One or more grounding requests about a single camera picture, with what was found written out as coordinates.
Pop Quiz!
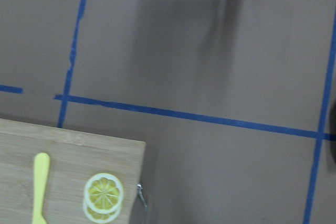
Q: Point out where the wooden cutting board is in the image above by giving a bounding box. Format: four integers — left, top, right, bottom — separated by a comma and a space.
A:
1, 119, 145, 223

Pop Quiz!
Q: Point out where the yellow plastic knife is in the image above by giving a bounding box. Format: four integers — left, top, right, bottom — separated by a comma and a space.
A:
31, 153, 50, 223

